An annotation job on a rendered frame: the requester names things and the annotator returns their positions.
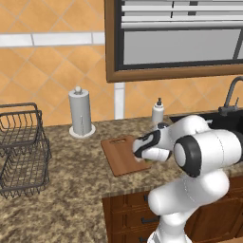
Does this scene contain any brown wooden cutting board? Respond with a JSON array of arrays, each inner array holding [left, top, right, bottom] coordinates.
[[100, 135, 152, 178]]

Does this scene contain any white soap dispenser bottle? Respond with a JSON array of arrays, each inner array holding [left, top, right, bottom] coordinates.
[[151, 97, 165, 125]]

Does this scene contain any white paper towel roll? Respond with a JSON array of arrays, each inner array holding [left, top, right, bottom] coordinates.
[[68, 85, 97, 140]]

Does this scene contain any brown wooden drawer front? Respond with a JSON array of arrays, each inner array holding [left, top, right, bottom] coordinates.
[[110, 192, 152, 213], [110, 206, 161, 234], [111, 228, 159, 243]]

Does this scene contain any wood-framed window with blinds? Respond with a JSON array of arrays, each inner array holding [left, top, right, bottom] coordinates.
[[103, 0, 243, 84]]

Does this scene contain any black sink basin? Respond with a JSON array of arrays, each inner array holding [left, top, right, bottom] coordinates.
[[169, 108, 243, 134]]

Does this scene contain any dark grey sink tap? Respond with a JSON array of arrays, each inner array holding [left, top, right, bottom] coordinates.
[[217, 75, 243, 117]]

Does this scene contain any brown wooden cupboard door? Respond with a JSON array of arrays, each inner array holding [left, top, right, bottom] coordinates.
[[184, 177, 243, 243]]

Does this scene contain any black wire dish rack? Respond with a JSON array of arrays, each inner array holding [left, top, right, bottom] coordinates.
[[0, 102, 52, 199]]

